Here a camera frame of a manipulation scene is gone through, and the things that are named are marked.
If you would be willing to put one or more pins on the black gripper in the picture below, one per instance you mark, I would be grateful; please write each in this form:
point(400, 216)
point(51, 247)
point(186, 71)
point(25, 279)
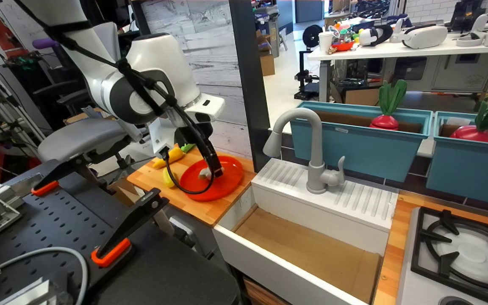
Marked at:
point(190, 130)

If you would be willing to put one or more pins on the red plastic bowl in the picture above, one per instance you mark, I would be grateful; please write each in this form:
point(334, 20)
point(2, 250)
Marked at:
point(224, 179)

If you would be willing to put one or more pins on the yellow carrot plushie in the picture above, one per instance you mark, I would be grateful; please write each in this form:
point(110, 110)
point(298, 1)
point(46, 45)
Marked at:
point(173, 152)

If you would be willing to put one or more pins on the grey toy tap faucet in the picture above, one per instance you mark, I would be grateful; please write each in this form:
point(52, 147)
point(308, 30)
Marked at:
point(313, 152)

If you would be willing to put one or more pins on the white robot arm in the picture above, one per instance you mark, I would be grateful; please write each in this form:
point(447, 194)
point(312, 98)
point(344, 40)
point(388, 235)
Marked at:
point(159, 61)

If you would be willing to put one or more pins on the red radish plushie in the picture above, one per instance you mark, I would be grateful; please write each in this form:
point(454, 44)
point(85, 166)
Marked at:
point(483, 120)
point(390, 106)

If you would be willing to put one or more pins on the grey wood-pattern backsplash panel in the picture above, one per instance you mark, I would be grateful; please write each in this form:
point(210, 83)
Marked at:
point(215, 55)

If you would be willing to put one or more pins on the grey office chair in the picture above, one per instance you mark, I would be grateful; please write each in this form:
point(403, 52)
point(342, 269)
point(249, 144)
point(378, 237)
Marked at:
point(74, 137)

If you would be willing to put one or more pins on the white toy sink basin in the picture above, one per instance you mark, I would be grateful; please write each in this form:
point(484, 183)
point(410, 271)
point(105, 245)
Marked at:
point(312, 237)

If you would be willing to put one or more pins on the white cup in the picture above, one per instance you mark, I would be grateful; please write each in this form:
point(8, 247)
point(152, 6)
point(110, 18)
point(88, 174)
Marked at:
point(325, 40)

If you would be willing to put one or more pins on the colourful toy pile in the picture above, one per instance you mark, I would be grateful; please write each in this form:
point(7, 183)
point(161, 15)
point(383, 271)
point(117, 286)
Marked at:
point(342, 38)

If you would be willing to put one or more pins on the purple dumbbell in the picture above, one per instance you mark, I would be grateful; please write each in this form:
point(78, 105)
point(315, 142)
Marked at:
point(41, 42)

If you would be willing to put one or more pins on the white background table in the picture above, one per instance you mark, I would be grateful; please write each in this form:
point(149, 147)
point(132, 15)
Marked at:
point(401, 50)

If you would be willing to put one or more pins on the white VR headset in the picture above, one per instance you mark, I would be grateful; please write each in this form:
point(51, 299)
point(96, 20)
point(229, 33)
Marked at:
point(422, 33)

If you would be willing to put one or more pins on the black stove burner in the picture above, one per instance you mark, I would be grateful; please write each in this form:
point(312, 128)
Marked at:
point(464, 254)

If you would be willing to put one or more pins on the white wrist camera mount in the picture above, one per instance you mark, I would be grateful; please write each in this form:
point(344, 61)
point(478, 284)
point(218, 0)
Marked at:
point(161, 132)

